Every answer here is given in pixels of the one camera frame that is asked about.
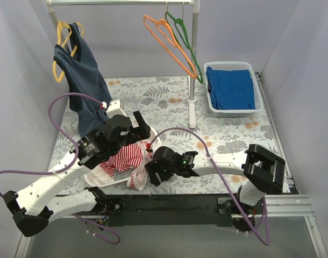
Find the white clothes rack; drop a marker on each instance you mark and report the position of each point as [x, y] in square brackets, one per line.
[195, 11]

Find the white laundry basket left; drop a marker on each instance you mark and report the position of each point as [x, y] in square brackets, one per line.
[121, 177]

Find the white basket right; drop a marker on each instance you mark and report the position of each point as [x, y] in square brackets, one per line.
[229, 66]

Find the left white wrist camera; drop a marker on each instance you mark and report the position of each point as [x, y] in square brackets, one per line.
[115, 107]

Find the green hanger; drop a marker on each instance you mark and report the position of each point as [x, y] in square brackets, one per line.
[182, 32]

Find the yellow hanger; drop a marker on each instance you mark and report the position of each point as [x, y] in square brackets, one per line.
[62, 25]

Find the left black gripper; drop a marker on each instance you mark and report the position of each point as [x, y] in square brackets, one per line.
[140, 126]

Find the red white striped tank top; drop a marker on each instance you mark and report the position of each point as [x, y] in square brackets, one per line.
[126, 161]

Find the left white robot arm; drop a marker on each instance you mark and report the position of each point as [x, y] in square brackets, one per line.
[37, 205]

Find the orange hanger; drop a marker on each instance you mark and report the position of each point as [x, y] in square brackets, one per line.
[163, 34]

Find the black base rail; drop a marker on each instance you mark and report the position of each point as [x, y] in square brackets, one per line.
[180, 209]

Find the navy blue tank top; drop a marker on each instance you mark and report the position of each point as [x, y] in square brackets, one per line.
[83, 76]

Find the blue folded cloth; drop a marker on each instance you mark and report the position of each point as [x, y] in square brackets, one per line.
[230, 90]

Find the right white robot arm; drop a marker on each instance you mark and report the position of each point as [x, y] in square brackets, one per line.
[263, 169]

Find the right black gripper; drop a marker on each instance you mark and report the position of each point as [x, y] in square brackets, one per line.
[152, 173]

